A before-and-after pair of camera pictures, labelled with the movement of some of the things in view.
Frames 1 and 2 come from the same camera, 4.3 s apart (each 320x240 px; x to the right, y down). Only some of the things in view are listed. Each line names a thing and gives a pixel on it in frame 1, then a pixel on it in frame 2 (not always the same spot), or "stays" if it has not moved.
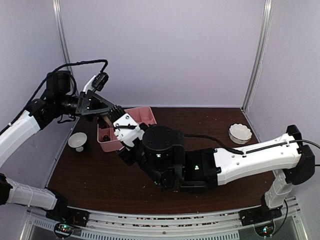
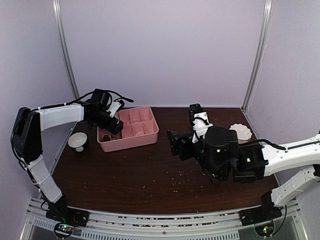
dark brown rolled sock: [106, 138] stays
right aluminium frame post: [268, 5] stays
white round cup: [77, 140] stays
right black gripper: [124, 158] → [179, 141]
